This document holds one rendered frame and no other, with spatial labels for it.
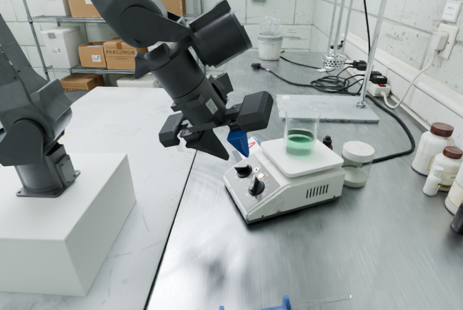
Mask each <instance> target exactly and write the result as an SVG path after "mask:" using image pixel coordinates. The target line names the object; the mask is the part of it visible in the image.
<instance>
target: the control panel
mask: <svg viewBox="0 0 463 310"><path fill-rule="evenodd" d="M239 164H249V165H251V167H252V171H251V173H250V175H248V176H247V177H244V178H240V177H238V175H237V171H236V170H235V169H234V167H233V168H231V169H230V170H229V171H228V172H226V173H225V175H226V177H227V179H228V181H229V182H230V184H231V186H232V187H233V189H234V191H235V192H236V194H237V196H238V197H239V199H240V201H241V203H242V204H243V206H244V207H245V209H246V210H247V211H248V210H250V209H251V208H252V207H253V206H255V205H257V204H258V203H259V202H260V201H262V200H263V199H264V198H266V197H268V195H270V194H271V193H273V192H274V191H276V190H277V189H278V188H279V187H281V186H280V184H279V183H278V182H277V180H276V179H275V178H274V177H273V176H272V175H271V174H270V172H269V171H268V170H267V168H266V167H265V166H264V165H263V164H262V163H261V162H260V160H259V159H258V158H257V157H256V155H255V154H254V153H253V154H251V155H250V156H249V158H246V159H244V160H243V161H241V162H240V163H239ZM239 164H238V165H239ZM256 168H258V171H257V172H255V169H256ZM260 174H263V177H261V178H260V177H259V175H260ZM253 175H255V176H256V177H257V178H258V180H261V181H262V182H263V183H264V184H265V188H264V190H263V192H262V193H261V194H259V195H257V196H252V195H251V194H250V193H249V192H248V187H249V185H250V183H251V178H252V176H253Z"/></svg>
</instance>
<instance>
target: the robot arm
mask: <svg viewBox="0 0 463 310"><path fill-rule="evenodd" d="M90 1H91V2H92V4H93V5H94V7H95V8H96V10H97V11H98V13H99V14H100V15H101V17H102V18H103V19H104V21H105V22H106V23H107V24H108V25H109V26H110V27H111V29H113V31H114V32H115V33H116V34H117V35H118V36H119V38H120V39H121V40H122V41H123V42H125V43H126V44H128V45H130V46H132V47H134V48H148V47H150V46H153V45H154V44H156V43H157V42H158V41H162V42H173V44H171V45H168V44H166V43H162V44H161V45H159V46H158V47H156V48H154V49H153V50H151V51H150V52H147V53H144V52H138V51H137V52H136V53H135V56H134V60H135V70H134V78H135V79H139V78H141V77H143V76H144V75H145V74H147V73H150V72H151V73H152V74H153V75H154V77H155V78H156V80H157V81H158V82H159V83H160V84H161V86H162V87H163V89H164V90H165V91H166V92H167V93H168V95H169V96H170V98H171V99H172V100H173V103H172V105H171V109H172V110H173V111H174V112H178V111H181V112H179V113H177V114H172V115H169V116H168V117H167V120H166V121H165V123H164V125H163V126H162V128H161V130H160V132H159V133H158V137H159V142H160V143H161V144H162V145H163V147H173V146H177V145H180V141H181V140H180V139H179V138H178V137H177V136H178V134H180V137H181V138H183V139H184V140H185V141H186V144H185V146H186V148H187V149H189V148H192V149H195V150H198V151H201V152H205V153H207V154H210V155H212V156H215V157H218V158H221V159H223V160H225V161H228V160H229V154H228V152H227V150H226V149H225V147H224V146H223V144H222V143H221V141H220V140H219V139H218V137H217V135H215V133H214V131H213V128H217V127H222V126H226V125H228V127H229V129H230V131H229V134H228V137H227V141H228V142H229V143H230V144H231V145H232V146H233V147H235V148H236V149H237V150H238V151H239V152H240V153H241V154H242V155H243V156H244V157H246V158H249V144H248V139H247V133H248V132H252V131H257V130H263V129H266V128H267V126H268V123H269V118H270V114H271V109H272V106H273V103H274V100H273V98H272V96H271V94H270V93H268V92H266V91H261V92H256V93H253V94H248V95H245V97H244V99H243V102H242V103H239V104H235V105H233V106H231V107H230V108H229V109H227V108H226V104H227V102H228V101H229V98H228V96H227V94H229V93H230V92H233V91H234V89H233V87H232V83H231V81H230V79H229V76H228V73H227V72H226V73H223V74H219V75H217V76H212V75H211V74H208V75H206V76H205V74H204V72H203V71H202V70H201V68H200V66H199V64H198V63H197V62H196V60H195V58H194V57H193V56H192V53H191V52H190V51H189V49H188V48H189V47H191V46H192V48H193V49H194V51H195V53H196V55H197V56H198V58H199V59H200V61H201V63H202V64H203V65H204V66H206V65H208V66H209V67H211V66H214V67H215V68H218V67H220V66H222V65H223V64H225V63H226V62H228V61H230V60H232V59H233V58H235V57H237V56H238V55H240V54H242V53H243V52H245V51H247V50H248V49H250V48H252V47H253V45H252V44H251V40H250V39H249V36H248V34H247V32H246V30H245V28H244V25H243V24H242V23H240V22H239V21H238V19H237V17H236V15H235V14H234V11H233V10H232V9H231V7H230V5H229V3H228V1H227V0H221V1H219V2H218V3H216V4H215V5H214V6H213V7H212V8H211V9H209V10H208V11H207V12H205V13H203V14H202V15H200V16H199V17H196V18H195V19H194V20H192V21H189V20H187V19H185V18H184V17H180V16H178V15H176V14H174V13H172V12H169V11H167V10H166V8H165V6H164V5H163V3H162V2H161V0H90ZM72 104H73V102H72V101H71V100H70V99H69V98H68V97H67V95H66V94H65V92H64V90H63V86H62V84H61V82H60V80H58V79H54V80H52V81H50V82H49V81H47V80H46V79H44V78H43V77H42V76H41V75H39V74H38V73H36V72H35V70H34V69H33V67H32V66H31V64H30V62H29V60H28V59H27V57H26V56H25V54H24V52H23V50H22V49H21V47H20V45H19V44H18V42H17V40H16V39H15V37H14V35H13V33H12V32H11V30H10V28H9V27H8V25H7V23H6V22H5V20H4V18H3V17H2V15H1V13H0V122H1V124H2V126H3V128H4V130H5V132H6V135H5V136H4V138H3V139H2V141H1V142H0V163H1V165H2V166H4V167H8V166H14V168H15V170H16V172H17V174H18V177H19V179H20V181H21V184H22V185H23V187H22V188H21V189H20V190H19V191H17V192H16V193H15V194H16V196H17V197H32V198H57V197H59V196H60V195H61V194H62V193H63V192H64V191H65V190H66V189H67V188H68V187H69V185H70V184H71V183H72V182H73V181H74V180H75V179H76V178H77V177H78V176H79V175H80V173H81V171H80V170H79V169H74V166H73V164H72V161H71V158H70V155H69V154H67V153H66V150H65V147H64V144H59V142H57V141H58V140H59V139H60V138H61V137H62V136H63V135H64V134H65V128H66V127H67V126H68V124H69V123H70V121H71V118H72V109H71V107H70V106H71V105H72Z"/></svg>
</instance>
